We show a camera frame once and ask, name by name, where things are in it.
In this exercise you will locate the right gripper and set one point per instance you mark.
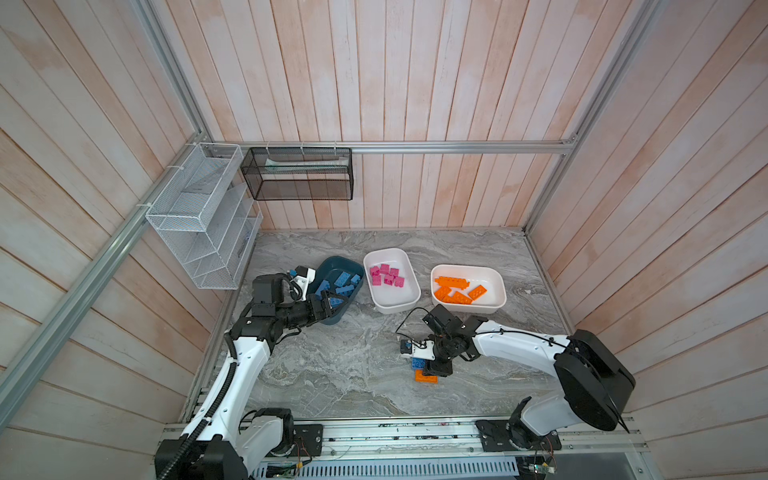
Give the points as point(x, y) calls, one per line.
point(436, 366)

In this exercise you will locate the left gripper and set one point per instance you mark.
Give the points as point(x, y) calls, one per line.
point(326, 311)

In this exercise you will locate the long light blue lego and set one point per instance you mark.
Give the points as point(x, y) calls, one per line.
point(324, 286)

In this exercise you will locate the blue lego double brick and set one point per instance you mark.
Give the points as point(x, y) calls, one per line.
point(346, 290)

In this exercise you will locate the orange lego bottom plate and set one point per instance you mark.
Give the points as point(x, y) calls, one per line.
point(419, 376)

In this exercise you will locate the orange lego plate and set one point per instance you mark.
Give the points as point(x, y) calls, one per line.
point(477, 292)
point(442, 293)
point(419, 376)

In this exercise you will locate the long orange technic lego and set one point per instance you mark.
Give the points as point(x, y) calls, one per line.
point(452, 282)

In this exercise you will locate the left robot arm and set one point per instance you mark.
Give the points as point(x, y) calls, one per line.
point(234, 378)

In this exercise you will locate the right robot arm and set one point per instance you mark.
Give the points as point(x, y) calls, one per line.
point(594, 386)

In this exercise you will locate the dark teal plastic bin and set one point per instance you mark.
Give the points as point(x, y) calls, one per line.
point(329, 270)

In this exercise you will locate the right white plastic bin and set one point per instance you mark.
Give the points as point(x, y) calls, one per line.
point(493, 300)

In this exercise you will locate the white plastic bin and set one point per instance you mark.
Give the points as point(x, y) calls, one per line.
point(493, 300)
point(389, 299)

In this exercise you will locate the middle white plastic bin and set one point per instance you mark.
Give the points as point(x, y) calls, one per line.
point(389, 299)

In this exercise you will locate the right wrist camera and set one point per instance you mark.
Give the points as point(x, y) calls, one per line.
point(423, 350)

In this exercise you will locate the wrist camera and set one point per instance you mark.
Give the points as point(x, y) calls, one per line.
point(423, 350)
point(299, 281)

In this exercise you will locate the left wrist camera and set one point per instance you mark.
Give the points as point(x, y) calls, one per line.
point(299, 281)

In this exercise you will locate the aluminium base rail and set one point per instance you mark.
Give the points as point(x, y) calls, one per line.
point(437, 448)

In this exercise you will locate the black wire mesh basket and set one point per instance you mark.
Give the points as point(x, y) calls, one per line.
point(299, 173)

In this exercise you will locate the white wire mesh shelf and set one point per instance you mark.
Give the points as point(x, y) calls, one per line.
point(204, 218)

